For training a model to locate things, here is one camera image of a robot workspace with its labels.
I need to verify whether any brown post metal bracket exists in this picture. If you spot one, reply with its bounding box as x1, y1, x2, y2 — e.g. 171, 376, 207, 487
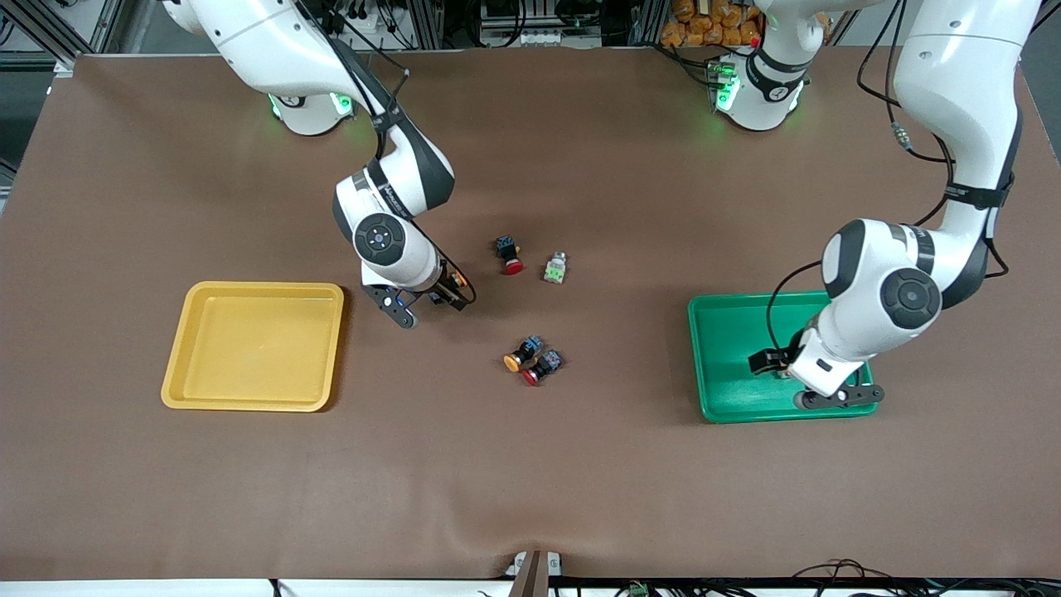
504, 549, 564, 597

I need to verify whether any yellow pushbutton blue block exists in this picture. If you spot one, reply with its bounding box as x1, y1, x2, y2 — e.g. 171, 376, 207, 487
503, 335, 545, 372

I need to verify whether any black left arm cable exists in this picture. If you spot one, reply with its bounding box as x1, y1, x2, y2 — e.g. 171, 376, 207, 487
764, 0, 1010, 357

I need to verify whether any red pushbutton black body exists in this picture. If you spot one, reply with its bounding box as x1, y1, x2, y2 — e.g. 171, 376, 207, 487
495, 235, 526, 276

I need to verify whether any orange snack pile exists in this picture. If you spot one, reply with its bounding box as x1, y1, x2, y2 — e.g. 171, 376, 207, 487
659, 0, 763, 48

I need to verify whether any green plastic tray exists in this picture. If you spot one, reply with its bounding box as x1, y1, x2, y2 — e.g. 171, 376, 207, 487
687, 291, 879, 425

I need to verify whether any aluminium frame profile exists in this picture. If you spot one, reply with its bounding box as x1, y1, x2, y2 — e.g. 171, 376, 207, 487
0, 0, 125, 71

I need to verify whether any yellow plastic tray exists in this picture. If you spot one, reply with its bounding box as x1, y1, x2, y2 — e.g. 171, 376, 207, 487
161, 281, 346, 413

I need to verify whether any red pushbutton blue block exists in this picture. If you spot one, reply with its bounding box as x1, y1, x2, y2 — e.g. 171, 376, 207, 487
521, 349, 564, 388

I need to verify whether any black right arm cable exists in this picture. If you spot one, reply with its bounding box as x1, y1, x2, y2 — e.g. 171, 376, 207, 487
294, 0, 477, 312

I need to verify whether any white power strip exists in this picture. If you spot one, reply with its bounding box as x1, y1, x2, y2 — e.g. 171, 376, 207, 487
479, 27, 566, 48

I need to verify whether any brown table mat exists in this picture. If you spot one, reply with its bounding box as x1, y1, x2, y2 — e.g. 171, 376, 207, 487
0, 46, 1061, 581

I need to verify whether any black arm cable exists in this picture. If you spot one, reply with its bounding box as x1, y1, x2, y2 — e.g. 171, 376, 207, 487
764, 0, 1010, 357
294, 0, 477, 312

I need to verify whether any black cable bundle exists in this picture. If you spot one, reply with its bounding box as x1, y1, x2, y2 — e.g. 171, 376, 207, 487
783, 558, 1061, 597

